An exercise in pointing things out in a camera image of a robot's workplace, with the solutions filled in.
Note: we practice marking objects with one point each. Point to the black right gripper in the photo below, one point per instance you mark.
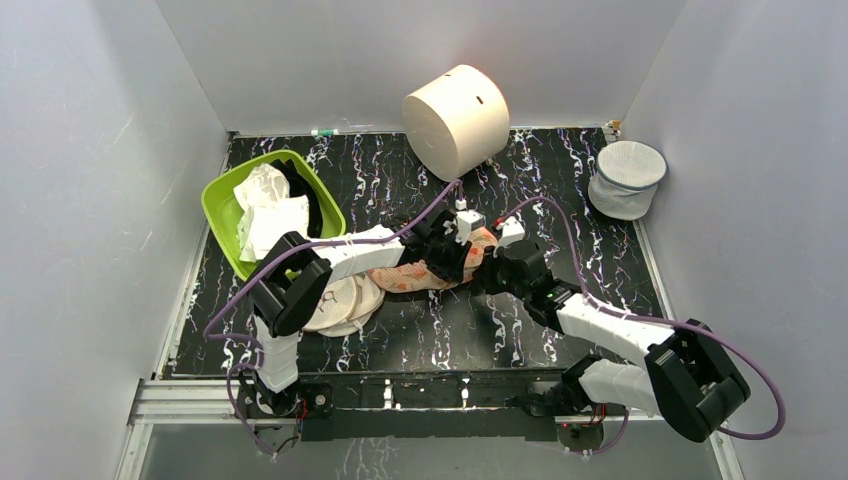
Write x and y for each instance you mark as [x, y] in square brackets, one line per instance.
[495, 273]

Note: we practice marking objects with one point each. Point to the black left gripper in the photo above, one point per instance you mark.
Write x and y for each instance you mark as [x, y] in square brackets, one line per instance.
[454, 270]

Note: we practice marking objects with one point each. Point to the floral mesh laundry bag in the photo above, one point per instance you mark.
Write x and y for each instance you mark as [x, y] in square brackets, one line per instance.
[415, 277]

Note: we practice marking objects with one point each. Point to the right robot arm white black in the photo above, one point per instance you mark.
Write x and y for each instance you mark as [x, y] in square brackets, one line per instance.
[677, 370]

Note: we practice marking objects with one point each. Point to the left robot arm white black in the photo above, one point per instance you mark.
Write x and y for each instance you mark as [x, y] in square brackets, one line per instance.
[285, 291]

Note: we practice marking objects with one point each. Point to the beige round mesh laundry bag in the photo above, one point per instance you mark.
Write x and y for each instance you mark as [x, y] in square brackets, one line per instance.
[345, 307]

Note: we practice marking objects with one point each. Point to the white cylindrical mesh bag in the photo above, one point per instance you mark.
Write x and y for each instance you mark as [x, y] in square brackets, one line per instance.
[627, 175]

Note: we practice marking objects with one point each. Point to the cream cylindrical drum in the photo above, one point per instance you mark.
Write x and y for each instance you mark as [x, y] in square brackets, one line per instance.
[456, 122]

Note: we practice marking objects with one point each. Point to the black cloth in basin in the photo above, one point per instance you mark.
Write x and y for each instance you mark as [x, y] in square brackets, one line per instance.
[299, 186]

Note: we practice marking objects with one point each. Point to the white cloth in basin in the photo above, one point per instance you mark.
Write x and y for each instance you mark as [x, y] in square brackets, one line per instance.
[270, 209]

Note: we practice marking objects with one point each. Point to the green plastic basin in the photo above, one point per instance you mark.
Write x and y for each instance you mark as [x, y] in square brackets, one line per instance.
[223, 212]

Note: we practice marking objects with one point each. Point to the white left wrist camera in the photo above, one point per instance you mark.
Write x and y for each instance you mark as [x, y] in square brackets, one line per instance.
[467, 221]

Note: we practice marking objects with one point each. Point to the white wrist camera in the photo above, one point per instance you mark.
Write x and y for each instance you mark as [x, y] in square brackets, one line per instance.
[509, 231]
[467, 221]

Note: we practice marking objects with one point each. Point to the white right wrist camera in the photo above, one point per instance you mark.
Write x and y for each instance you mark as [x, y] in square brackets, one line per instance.
[509, 231]

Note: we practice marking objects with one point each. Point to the aluminium base frame rail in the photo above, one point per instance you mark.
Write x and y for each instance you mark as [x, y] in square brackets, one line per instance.
[449, 427]

